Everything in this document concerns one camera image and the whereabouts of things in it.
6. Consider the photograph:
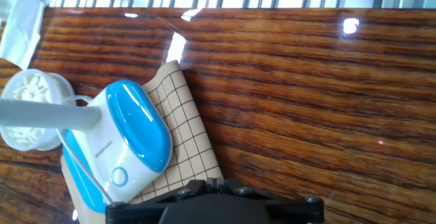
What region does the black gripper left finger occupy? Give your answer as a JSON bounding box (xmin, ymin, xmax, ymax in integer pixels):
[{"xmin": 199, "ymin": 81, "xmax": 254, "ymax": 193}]
[{"xmin": 105, "ymin": 178, "xmax": 216, "ymax": 224}]

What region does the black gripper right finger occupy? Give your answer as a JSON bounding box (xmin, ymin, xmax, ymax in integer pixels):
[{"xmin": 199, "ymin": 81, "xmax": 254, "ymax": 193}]
[{"xmin": 215, "ymin": 178, "xmax": 324, "ymax": 224}]

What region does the blue and white desk lamp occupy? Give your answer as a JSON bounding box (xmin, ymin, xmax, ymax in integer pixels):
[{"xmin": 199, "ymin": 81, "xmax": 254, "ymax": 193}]
[{"xmin": 0, "ymin": 79, "xmax": 174, "ymax": 214}]

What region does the beige grid go board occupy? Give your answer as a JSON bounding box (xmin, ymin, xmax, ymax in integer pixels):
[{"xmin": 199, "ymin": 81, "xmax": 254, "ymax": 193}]
[{"xmin": 60, "ymin": 59, "xmax": 224, "ymax": 224}]

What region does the white bowl of white stones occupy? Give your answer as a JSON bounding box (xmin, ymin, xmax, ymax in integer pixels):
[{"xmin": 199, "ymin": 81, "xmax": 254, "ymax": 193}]
[{"xmin": 0, "ymin": 68, "xmax": 76, "ymax": 152}]

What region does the white plastic bag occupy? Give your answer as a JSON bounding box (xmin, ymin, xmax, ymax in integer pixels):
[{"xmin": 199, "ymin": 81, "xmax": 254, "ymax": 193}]
[{"xmin": 0, "ymin": 0, "xmax": 52, "ymax": 70}]

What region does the white lamp power cable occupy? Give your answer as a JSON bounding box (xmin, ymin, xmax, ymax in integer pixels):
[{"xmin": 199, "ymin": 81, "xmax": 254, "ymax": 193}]
[{"xmin": 56, "ymin": 94, "xmax": 113, "ymax": 204}]

